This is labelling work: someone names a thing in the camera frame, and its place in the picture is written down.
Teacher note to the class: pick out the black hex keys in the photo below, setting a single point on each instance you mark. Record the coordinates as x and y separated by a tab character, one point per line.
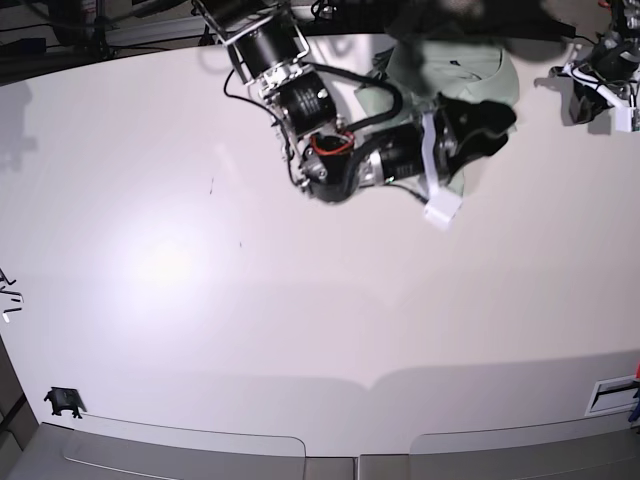
12	298

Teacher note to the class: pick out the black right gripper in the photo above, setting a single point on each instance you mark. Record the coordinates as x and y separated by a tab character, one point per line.
424	156

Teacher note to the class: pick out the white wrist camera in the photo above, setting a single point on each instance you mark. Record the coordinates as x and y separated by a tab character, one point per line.
627	119
442	208

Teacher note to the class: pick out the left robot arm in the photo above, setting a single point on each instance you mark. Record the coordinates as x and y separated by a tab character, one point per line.
623	29

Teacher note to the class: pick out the black table clamp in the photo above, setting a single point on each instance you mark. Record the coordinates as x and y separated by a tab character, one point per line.
65	399

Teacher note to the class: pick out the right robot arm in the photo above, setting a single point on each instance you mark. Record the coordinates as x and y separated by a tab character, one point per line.
328	158

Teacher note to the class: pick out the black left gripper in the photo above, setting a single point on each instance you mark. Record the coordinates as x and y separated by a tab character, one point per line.
602	78

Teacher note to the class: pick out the light green T-shirt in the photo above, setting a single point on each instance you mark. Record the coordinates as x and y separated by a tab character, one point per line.
423	71

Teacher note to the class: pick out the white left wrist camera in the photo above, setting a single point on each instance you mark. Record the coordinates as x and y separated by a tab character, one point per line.
627	119

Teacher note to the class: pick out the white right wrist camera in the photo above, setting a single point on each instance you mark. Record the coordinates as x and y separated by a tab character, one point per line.
442	208

